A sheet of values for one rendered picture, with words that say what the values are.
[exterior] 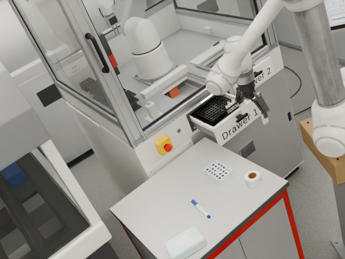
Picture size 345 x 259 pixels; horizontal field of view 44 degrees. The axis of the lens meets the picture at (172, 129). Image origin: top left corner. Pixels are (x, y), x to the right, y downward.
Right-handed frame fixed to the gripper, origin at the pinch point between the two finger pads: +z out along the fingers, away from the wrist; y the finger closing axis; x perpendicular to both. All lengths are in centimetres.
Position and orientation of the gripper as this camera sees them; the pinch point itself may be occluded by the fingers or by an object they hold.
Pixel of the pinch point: (255, 116)
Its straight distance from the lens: 204.7
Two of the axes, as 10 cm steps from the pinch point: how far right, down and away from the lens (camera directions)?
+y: -5.6, -3.1, 7.7
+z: 3.2, 7.7, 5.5
